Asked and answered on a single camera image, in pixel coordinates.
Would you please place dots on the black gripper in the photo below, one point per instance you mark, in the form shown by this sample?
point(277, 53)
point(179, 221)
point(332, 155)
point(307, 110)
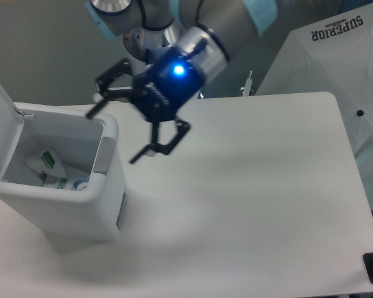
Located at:
point(168, 87)

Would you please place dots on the crushed clear plastic bottle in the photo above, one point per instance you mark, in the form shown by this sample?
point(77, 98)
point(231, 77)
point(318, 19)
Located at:
point(77, 184)

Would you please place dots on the clear plastic wrapper bag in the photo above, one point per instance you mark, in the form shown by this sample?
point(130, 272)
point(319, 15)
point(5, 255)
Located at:
point(48, 165)

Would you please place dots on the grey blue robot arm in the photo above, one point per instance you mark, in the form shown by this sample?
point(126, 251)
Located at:
point(215, 32)

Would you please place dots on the white trash can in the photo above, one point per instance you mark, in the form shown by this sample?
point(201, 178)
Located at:
point(86, 147)

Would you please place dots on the white superior umbrella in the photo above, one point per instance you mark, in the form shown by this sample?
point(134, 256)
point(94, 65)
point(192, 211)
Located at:
point(333, 55)

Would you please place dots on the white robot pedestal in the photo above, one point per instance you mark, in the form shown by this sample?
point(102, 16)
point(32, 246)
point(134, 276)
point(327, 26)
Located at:
point(141, 58)

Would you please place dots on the white metal base frame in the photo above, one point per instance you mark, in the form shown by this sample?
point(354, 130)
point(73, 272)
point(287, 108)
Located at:
point(244, 91)

